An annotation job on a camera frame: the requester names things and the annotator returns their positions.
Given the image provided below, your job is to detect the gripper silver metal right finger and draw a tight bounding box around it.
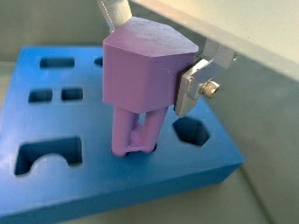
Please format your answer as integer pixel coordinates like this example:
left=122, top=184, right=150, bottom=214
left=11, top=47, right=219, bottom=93
left=174, top=39, right=238, bottom=117

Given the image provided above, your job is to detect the blue foam shape block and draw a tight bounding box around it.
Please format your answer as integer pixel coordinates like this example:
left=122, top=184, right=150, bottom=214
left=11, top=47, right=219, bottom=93
left=0, top=46, right=245, bottom=224

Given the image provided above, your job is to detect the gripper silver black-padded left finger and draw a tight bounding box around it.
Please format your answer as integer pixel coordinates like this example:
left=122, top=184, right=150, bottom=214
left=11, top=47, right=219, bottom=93
left=98, top=0, right=132, bottom=32

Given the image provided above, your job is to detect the purple three prong object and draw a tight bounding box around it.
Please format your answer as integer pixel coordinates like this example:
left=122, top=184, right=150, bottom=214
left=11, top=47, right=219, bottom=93
left=103, top=17, right=199, bottom=157

